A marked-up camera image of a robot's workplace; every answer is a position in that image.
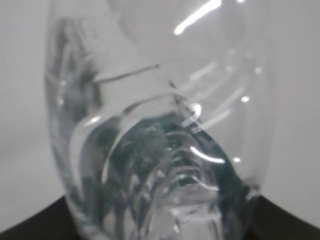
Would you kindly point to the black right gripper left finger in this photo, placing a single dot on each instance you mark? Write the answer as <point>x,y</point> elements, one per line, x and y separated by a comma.
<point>52,223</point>

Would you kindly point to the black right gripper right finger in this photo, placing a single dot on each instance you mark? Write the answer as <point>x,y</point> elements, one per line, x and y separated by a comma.
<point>271,222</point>

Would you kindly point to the clear green-label water bottle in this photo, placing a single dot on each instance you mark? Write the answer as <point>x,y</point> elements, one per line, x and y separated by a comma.
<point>159,115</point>

